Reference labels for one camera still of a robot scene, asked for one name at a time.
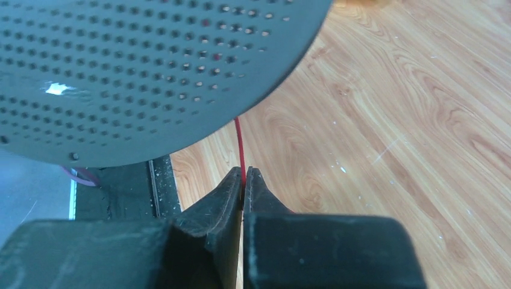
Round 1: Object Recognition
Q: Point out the black cable spool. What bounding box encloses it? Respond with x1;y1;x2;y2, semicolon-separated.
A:
1;0;332;167

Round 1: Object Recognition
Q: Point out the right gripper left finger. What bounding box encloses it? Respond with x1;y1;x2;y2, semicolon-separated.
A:
1;167;242;288

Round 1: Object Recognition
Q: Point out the thin red wire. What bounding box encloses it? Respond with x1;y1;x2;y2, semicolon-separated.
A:
234;116;246;191

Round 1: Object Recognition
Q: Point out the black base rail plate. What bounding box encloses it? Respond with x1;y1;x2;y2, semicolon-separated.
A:
65;155;181;220

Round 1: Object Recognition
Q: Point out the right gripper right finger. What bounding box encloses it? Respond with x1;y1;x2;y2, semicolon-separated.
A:
243;167;427;288

